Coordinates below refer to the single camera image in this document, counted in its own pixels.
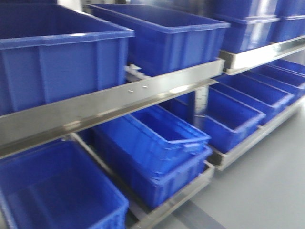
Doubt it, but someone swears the stacked blue crates lower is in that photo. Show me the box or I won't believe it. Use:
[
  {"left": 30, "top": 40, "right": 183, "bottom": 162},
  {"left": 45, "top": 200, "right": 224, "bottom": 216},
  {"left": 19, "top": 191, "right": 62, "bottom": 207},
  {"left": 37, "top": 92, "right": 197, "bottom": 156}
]
[{"left": 92, "top": 105, "right": 212, "bottom": 208}]

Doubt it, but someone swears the blue crate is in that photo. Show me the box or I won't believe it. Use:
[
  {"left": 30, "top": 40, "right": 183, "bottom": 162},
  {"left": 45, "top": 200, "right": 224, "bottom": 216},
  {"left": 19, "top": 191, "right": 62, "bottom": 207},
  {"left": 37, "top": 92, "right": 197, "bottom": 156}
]
[
  {"left": 0, "top": 3, "right": 135, "bottom": 115},
  {"left": 88, "top": 4, "right": 230, "bottom": 76}
]

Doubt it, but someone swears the stainless steel low rack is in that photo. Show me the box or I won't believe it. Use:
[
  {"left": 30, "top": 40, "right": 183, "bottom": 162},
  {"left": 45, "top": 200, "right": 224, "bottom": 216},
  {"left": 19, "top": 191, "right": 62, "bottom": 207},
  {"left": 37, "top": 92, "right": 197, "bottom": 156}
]
[{"left": 208, "top": 36, "right": 305, "bottom": 171}]

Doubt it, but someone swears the blue crate bottom left corner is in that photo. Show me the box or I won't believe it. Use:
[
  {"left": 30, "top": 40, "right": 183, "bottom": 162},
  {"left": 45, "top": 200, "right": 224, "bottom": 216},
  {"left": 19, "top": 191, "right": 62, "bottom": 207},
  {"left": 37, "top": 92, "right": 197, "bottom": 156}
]
[{"left": 0, "top": 141, "right": 129, "bottom": 229}]

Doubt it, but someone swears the blue crate top left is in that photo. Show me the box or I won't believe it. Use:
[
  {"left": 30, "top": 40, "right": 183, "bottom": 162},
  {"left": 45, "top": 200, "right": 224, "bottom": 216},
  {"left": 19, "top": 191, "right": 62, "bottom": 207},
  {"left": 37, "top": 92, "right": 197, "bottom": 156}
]
[{"left": 0, "top": 3, "right": 135, "bottom": 115}]

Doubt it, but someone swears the stainless steel tall rack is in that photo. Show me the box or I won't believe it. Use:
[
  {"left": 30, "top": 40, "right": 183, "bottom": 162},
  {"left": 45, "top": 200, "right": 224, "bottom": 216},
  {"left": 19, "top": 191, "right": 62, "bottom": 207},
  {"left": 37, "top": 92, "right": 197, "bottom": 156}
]
[{"left": 0, "top": 57, "right": 226, "bottom": 229}]

